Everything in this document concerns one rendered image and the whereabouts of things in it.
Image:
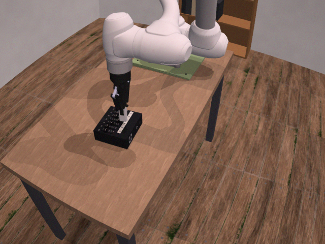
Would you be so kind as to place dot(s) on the black lighting desk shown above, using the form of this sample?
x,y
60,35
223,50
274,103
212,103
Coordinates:
x,y
115,132

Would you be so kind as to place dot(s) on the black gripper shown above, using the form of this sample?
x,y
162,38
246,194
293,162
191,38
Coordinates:
x,y
121,93

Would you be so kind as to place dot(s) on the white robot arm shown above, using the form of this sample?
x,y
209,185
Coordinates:
x,y
167,41

